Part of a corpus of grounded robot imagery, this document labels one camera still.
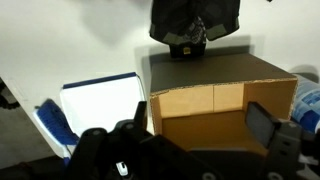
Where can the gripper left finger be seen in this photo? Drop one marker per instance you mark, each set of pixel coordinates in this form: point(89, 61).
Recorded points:
point(141, 115)

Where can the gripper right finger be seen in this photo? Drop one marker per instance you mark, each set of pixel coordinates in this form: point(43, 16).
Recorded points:
point(263, 125)

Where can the brown cardboard box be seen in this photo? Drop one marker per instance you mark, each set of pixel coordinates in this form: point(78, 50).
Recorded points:
point(206, 100)

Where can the black glove yellow label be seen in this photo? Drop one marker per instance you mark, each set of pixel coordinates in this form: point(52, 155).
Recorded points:
point(188, 46)

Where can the black fabric grey patches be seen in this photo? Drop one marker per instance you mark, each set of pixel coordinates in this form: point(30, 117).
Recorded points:
point(170, 20)

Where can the white wipes canister blue label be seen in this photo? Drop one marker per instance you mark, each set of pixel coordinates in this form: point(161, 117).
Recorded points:
point(308, 103)

